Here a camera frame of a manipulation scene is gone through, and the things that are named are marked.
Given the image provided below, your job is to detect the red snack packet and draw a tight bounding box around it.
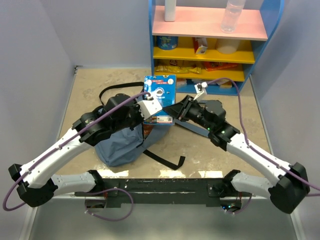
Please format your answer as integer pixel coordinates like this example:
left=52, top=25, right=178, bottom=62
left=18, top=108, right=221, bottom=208
left=203, top=61, right=238, bottom=72

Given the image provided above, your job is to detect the clear plastic bottle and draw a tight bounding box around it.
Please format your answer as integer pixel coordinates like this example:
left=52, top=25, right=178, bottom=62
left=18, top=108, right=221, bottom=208
left=220, top=0, right=246, bottom=33

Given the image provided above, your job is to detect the red white carton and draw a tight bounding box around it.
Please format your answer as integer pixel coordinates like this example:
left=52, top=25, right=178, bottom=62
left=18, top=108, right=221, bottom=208
left=192, top=37, right=208, bottom=55

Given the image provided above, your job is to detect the blue student backpack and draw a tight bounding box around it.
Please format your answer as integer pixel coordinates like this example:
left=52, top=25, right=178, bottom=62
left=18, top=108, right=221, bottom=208
left=94, top=81, right=213, bottom=171

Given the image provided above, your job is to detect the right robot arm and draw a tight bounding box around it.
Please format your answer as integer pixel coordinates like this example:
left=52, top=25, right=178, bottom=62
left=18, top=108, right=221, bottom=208
left=163, top=95, right=310, bottom=214

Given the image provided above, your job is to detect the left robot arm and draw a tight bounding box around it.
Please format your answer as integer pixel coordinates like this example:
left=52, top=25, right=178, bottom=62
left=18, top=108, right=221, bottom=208
left=8, top=92, right=162, bottom=208

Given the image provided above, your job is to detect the white bottle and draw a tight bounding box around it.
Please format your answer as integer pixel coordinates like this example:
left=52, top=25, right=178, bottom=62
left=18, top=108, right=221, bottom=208
left=164, top=0, right=177, bottom=22

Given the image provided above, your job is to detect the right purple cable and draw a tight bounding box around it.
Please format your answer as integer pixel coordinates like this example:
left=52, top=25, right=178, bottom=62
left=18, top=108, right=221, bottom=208
left=199, top=77, right=320, bottom=215

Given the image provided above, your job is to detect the blue shelf unit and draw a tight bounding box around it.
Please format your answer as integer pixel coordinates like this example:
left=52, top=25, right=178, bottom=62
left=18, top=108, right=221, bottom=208
left=148, top=0, right=285, bottom=96

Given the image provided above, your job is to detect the white tissue pack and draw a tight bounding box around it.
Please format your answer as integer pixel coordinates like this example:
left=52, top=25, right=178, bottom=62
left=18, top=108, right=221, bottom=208
left=176, top=78, right=188, bottom=89

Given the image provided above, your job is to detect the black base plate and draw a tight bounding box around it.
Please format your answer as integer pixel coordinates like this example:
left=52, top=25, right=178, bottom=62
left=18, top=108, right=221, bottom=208
left=75, top=178, right=249, bottom=212

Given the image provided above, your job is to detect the yellow snack bag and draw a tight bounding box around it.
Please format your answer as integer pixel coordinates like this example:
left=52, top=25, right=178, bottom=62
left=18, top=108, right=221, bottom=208
left=154, top=59, right=202, bottom=75

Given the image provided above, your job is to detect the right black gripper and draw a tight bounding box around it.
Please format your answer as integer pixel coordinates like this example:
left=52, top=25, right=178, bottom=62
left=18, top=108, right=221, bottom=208
left=163, top=95, right=214, bottom=132

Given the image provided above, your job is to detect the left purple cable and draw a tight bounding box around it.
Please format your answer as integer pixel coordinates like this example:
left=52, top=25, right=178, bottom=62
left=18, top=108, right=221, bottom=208
left=2, top=91, right=153, bottom=221

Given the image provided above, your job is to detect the aluminium rail frame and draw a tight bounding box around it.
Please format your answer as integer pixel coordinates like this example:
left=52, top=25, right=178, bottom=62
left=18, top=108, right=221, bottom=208
left=20, top=67, right=301, bottom=240

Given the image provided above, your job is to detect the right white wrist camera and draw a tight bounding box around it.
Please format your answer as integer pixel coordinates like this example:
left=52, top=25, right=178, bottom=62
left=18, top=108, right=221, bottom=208
left=193, top=81, right=208, bottom=102

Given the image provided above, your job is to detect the purple cable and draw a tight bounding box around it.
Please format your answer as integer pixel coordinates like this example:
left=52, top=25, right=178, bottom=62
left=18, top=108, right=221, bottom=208
left=2, top=91, right=153, bottom=221
left=199, top=77, right=320, bottom=215

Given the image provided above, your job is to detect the blue round tin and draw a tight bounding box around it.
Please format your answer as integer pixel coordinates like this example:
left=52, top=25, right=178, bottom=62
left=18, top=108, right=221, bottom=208
left=156, top=36, right=179, bottom=50

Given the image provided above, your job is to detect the white round container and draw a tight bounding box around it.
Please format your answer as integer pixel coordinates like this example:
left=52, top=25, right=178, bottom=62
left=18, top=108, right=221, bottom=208
left=215, top=38, right=241, bottom=55

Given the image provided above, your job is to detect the blue bottom book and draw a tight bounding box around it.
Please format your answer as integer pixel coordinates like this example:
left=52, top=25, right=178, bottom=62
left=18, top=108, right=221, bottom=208
left=143, top=74, right=177, bottom=126

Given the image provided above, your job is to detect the yellow sponge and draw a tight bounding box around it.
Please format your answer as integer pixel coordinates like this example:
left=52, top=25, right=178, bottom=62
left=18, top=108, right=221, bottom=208
left=219, top=81, right=233, bottom=89

